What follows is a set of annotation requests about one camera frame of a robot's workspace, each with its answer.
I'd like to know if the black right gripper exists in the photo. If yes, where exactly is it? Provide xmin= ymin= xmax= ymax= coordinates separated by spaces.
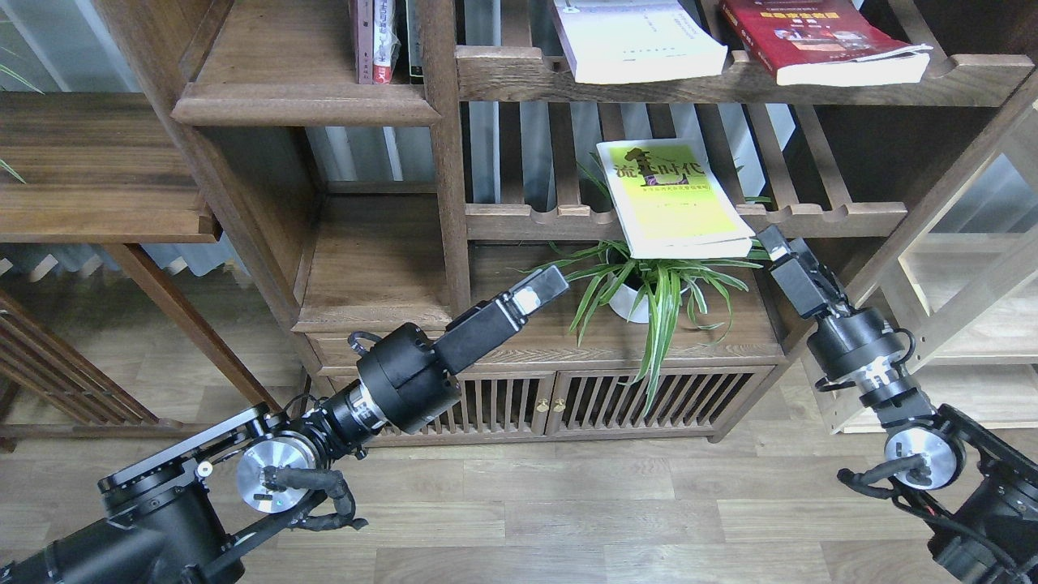
xmin=757 ymin=225 xmax=906 ymax=389

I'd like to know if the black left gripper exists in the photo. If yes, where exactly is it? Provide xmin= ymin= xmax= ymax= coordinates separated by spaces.
xmin=348 ymin=265 xmax=568 ymax=435

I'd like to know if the yellow green cover book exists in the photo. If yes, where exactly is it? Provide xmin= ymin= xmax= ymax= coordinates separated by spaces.
xmin=597 ymin=138 xmax=755 ymax=260

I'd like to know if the red cover book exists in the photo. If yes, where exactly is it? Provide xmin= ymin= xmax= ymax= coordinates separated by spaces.
xmin=718 ymin=1 xmax=932 ymax=88

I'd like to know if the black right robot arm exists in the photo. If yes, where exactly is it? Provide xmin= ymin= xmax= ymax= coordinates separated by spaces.
xmin=758 ymin=225 xmax=1037 ymax=583

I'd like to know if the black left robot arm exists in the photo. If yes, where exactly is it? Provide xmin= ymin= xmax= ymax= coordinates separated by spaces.
xmin=2 ymin=266 xmax=568 ymax=583

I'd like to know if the white plant pot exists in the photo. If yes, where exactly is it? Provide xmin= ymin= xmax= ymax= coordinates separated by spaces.
xmin=605 ymin=247 xmax=690 ymax=323

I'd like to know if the dark wooden bookshelf cabinet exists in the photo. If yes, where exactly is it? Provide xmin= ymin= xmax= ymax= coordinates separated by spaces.
xmin=94 ymin=1 xmax=1036 ymax=391

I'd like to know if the green spider plant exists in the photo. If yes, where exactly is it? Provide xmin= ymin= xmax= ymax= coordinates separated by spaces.
xmin=519 ymin=154 xmax=773 ymax=416

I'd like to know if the white lilac cover book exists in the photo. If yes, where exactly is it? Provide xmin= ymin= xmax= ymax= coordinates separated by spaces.
xmin=553 ymin=1 xmax=729 ymax=84

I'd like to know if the red white upright book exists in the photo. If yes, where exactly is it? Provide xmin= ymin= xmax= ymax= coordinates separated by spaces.
xmin=371 ymin=0 xmax=399 ymax=84

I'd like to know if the dark upright book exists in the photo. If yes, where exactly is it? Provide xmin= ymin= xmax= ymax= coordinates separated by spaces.
xmin=404 ymin=0 xmax=425 ymax=84

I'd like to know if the pink spine upright book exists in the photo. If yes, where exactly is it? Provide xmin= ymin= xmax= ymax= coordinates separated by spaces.
xmin=352 ymin=0 xmax=375 ymax=85

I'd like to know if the dark wooden side table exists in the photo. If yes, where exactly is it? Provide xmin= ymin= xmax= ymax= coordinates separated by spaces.
xmin=1 ymin=92 xmax=276 ymax=406

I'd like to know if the slatted wooden rack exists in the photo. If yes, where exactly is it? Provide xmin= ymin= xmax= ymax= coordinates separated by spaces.
xmin=1 ymin=293 xmax=204 ymax=452

